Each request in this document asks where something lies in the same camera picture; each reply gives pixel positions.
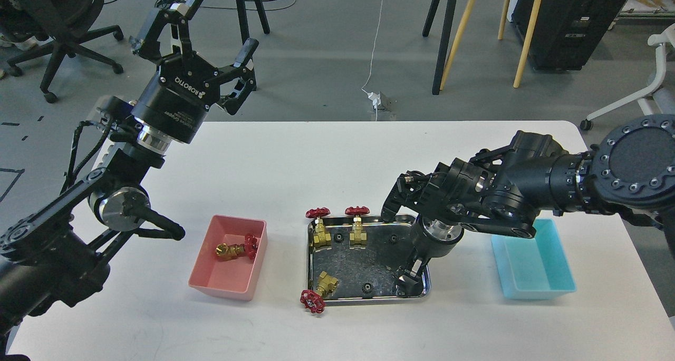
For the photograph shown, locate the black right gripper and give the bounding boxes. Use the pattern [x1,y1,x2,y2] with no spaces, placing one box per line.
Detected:
[394,218,465,297]

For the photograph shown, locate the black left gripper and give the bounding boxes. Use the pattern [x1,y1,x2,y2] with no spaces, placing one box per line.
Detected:
[129,0,259,144]

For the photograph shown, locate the silver metal tray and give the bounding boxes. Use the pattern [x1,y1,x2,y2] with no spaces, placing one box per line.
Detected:
[306,214,431,306]

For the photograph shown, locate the brass valve red handle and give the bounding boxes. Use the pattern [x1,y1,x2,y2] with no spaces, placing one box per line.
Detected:
[345,207,370,247]
[215,235,258,261]
[305,207,331,250]
[300,271,339,314]

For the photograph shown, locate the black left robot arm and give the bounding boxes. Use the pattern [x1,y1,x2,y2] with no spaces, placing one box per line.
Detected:
[1,0,258,360]

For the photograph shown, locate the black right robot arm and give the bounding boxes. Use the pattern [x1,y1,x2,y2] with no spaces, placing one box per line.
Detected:
[381,114,674,291]

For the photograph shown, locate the blue plastic box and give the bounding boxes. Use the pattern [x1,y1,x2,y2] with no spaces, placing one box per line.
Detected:
[491,218,577,299]

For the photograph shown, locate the pink plastic box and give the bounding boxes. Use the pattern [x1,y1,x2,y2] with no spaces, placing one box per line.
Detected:
[188,215,268,301]

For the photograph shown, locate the black tripod stand left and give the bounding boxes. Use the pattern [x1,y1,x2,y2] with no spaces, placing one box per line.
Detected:
[232,0,271,92]

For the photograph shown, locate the black office chair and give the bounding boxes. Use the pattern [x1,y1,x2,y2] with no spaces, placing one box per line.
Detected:
[2,0,124,103]

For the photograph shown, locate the black and wood easel legs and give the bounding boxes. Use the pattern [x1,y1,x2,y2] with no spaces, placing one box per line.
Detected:
[422,0,542,96]

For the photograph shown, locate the black equipment cabinet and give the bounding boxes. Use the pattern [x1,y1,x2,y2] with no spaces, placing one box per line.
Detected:
[528,0,627,71]

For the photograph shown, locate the brass valve red handle bottom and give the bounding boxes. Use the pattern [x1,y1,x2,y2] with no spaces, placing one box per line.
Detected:
[300,271,339,314]

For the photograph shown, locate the white power cable with plug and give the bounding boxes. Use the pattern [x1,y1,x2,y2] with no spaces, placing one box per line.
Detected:
[361,0,390,121]

